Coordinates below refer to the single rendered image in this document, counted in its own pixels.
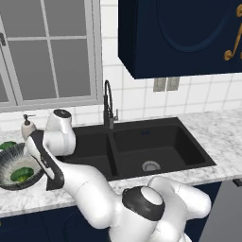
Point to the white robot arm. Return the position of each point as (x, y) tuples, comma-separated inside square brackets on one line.
[(94, 192)]

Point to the black double sink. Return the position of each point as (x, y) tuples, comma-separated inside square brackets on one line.
[(157, 145)]

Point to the green broccoli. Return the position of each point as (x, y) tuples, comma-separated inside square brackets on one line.
[(22, 174)]

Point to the grey patterned bowl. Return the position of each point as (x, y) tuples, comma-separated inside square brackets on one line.
[(9, 164)]

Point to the black kitchen tap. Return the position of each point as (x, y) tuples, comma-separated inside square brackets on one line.
[(108, 110)]

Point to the white soap dispenser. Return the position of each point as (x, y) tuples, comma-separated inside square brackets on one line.
[(27, 127)]

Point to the grey framed window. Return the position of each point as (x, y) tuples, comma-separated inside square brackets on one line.
[(50, 50)]

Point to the green vegetable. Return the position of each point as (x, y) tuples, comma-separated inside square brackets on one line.
[(7, 145)]

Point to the dark blue base cupboard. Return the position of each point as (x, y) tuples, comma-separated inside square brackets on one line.
[(31, 227)]

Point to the grey dishwasher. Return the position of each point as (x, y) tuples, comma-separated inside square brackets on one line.
[(225, 214)]

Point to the dark window latch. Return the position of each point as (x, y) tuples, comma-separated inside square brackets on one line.
[(2, 39)]

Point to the grey wall socket plate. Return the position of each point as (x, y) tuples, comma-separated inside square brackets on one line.
[(159, 84), (173, 83)]

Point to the dark blue wall cupboard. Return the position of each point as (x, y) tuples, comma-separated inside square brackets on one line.
[(176, 34)]

